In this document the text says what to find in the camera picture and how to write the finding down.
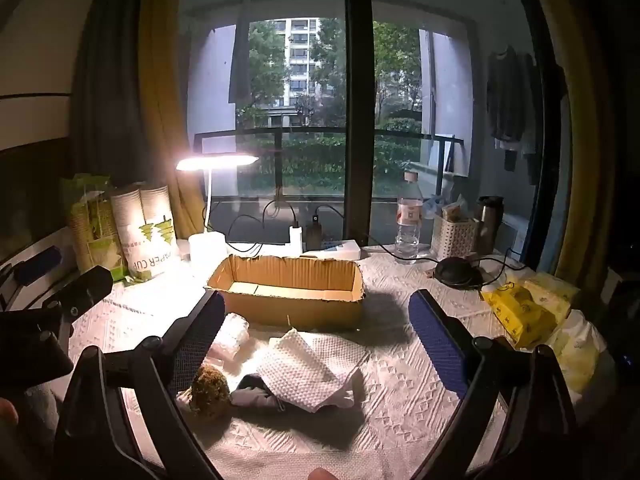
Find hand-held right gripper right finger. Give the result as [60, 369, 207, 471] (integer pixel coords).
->
[408, 289, 583, 480]

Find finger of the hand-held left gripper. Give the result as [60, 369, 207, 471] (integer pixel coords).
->
[12, 246, 63, 287]
[42, 266, 114, 322]

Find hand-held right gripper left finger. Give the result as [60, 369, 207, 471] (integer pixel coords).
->
[52, 289, 227, 480]

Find clear plastic wrap piece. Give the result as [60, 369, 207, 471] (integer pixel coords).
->
[207, 312, 251, 363]

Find dark grey knit glove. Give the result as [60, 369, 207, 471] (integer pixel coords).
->
[230, 374, 288, 411]

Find cardboard box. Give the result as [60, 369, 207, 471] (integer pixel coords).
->
[203, 254, 367, 333]

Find white paper towel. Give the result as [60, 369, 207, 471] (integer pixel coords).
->
[256, 329, 372, 413]

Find brown green fuzzy ball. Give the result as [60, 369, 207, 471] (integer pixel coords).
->
[187, 365, 232, 417]

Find black round device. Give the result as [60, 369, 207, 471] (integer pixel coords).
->
[434, 256, 485, 290]

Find white embossed tablecloth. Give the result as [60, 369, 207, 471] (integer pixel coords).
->
[65, 242, 616, 480]

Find white paper cup pack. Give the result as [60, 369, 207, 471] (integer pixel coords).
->
[109, 184, 182, 283]

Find white perforated basket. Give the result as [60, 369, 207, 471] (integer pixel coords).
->
[431, 212, 480, 261]

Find clear water bottle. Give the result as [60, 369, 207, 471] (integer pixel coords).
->
[395, 170, 425, 265]

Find white power strip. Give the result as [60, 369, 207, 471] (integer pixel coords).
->
[300, 240, 362, 262]

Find steel thermos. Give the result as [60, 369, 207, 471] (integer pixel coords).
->
[474, 196, 505, 256]

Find snack packets in basket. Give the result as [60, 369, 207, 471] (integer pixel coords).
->
[442, 200, 473, 223]

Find pale yellow tissue pack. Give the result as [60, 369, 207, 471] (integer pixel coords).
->
[522, 271, 581, 311]

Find blue plastic bag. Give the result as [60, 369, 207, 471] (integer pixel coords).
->
[422, 192, 451, 221]

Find white desk lamp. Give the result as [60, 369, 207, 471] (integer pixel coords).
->
[175, 154, 261, 267]

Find grey curtain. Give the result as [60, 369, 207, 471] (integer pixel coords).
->
[70, 0, 151, 196]

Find balcony railing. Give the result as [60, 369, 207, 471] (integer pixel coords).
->
[194, 127, 468, 196]

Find yellow curtain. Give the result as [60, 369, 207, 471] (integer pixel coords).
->
[137, 0, 211, 241]
[525, 0, 621, 286]

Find hanging dark sweater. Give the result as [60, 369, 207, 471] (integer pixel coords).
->
[486, 45, 532, 143]

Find hanging grey garment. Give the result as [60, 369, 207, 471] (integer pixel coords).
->
[229, 0, 252, 106]

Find black cable on white charger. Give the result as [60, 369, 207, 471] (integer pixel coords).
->
[227, 199, 301, 243]

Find black window frame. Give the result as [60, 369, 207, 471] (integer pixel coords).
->
[344, 0, 376, 253]

